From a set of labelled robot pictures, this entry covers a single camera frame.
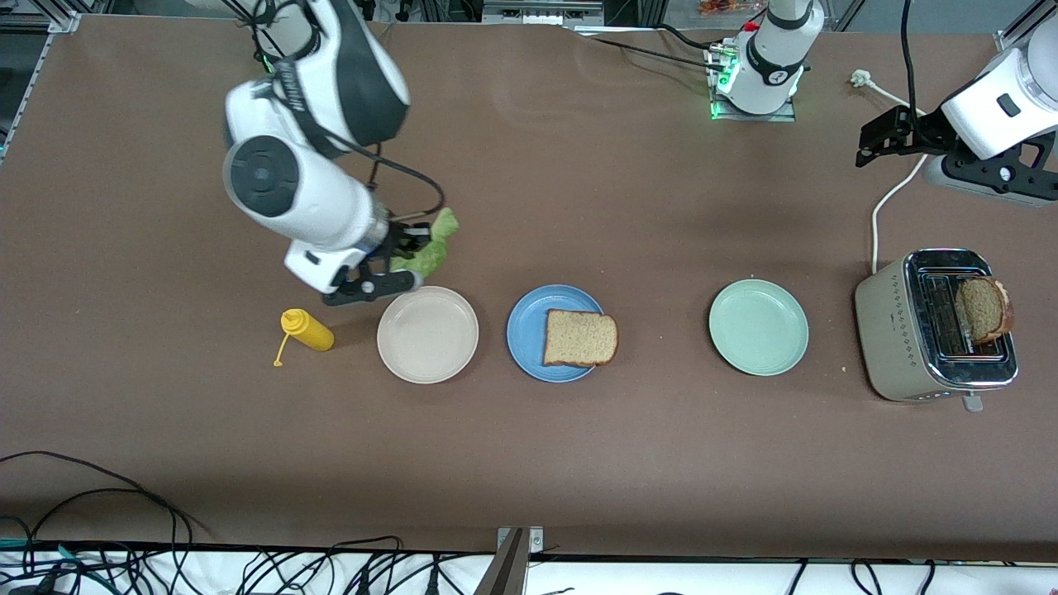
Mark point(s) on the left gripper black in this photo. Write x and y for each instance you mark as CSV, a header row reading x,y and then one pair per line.
x,y
925,132

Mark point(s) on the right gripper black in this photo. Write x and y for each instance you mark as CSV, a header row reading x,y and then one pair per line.
x,y
404,241

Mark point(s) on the green lettuce leaf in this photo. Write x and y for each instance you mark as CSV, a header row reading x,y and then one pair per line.
x,y
442,240

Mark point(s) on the brown bread slice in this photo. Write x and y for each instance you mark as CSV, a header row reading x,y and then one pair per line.
x,y
984,310
580,339

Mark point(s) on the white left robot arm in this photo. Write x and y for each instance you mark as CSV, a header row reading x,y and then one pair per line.
x,y
1000,107

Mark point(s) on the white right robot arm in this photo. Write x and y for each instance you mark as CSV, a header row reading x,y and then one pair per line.
x,y
322,198

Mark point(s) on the beige plate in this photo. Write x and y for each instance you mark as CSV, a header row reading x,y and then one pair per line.
x,y
427,335

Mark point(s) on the blue plate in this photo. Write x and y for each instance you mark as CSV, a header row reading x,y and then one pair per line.
x,y
527,330

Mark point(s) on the mint green plate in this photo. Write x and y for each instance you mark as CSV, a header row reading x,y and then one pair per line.
x,y
759,327

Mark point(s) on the yellow mustard squeeze bottle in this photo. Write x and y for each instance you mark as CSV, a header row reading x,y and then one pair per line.
x,y
310,329

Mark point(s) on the beige and chrome toaster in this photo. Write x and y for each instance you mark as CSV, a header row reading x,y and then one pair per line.
x,y
893,339

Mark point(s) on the orange snack bag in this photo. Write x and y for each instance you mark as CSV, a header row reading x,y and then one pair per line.
x,y
719,7

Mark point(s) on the aluminium profile bar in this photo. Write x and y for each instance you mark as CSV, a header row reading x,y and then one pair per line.
x,y
506,570

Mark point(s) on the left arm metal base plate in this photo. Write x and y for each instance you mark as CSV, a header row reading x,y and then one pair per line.
x,y
785,116

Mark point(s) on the small metal bracket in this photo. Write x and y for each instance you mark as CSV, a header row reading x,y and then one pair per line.
x,y
536,541

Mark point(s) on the aluminium table frame rail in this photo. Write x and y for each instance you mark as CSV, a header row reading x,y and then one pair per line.
x,y
29,83

